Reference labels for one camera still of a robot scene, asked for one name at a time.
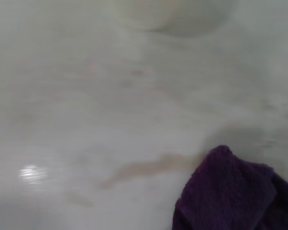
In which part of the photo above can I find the white paper cup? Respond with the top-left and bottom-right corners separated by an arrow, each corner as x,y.
112,0 -> 176,31

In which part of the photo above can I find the purple rag with black edge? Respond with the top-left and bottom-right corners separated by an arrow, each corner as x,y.
172,144 -> 288,230

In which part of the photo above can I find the brown water stain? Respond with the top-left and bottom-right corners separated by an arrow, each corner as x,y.
100,152 -> 208,190

